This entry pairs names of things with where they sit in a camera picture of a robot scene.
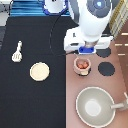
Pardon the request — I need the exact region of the cream round plate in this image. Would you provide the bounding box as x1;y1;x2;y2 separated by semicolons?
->
30;62;50;81

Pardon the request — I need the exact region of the grey frying pan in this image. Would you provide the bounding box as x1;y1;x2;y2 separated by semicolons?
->
76;87;128;128

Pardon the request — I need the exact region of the black burner back right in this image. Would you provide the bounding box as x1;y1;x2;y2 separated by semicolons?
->
96;48;111;58

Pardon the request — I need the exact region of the black burner front right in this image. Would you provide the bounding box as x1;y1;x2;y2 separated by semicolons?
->
98;62;115;76

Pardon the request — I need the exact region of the black burner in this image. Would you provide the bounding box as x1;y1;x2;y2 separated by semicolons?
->
98;62;115;76
96;48;111;58

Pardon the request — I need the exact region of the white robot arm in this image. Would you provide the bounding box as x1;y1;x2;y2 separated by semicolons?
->
44;0;112;52

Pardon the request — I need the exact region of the black table mat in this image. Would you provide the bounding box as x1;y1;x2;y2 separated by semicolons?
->
0;16;75;128

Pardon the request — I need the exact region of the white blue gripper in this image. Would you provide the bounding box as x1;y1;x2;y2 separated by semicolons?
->
78;46;96;54

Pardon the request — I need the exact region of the pink pot with food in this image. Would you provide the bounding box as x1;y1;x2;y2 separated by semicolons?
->
73;57;91;76

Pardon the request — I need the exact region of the pink stove top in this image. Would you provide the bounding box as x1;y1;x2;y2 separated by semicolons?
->
66;42;128;128

